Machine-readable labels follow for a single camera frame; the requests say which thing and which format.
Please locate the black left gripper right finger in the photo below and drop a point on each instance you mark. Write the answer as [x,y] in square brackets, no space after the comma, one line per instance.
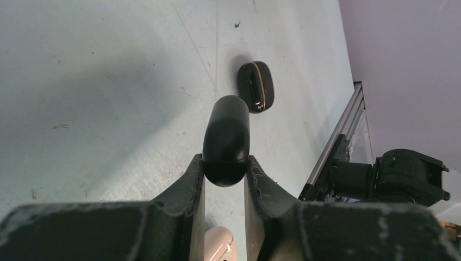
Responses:
[281,227]

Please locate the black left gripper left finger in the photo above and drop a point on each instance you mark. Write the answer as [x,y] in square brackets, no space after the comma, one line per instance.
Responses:
[168,227]

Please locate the beige earbud charging case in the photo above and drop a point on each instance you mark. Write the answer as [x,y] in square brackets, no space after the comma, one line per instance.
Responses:
[220,244]

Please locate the black earbud case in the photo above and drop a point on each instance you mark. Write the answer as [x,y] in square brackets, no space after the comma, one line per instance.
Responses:
[226,145]

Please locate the black charging case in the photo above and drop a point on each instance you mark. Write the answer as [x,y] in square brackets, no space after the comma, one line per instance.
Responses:
[255,86]

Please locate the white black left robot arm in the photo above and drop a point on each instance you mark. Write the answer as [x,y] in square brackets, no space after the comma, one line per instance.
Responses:
[395,178]

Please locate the aluminium frame rail left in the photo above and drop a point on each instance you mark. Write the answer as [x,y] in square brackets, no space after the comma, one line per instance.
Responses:
[349,142]

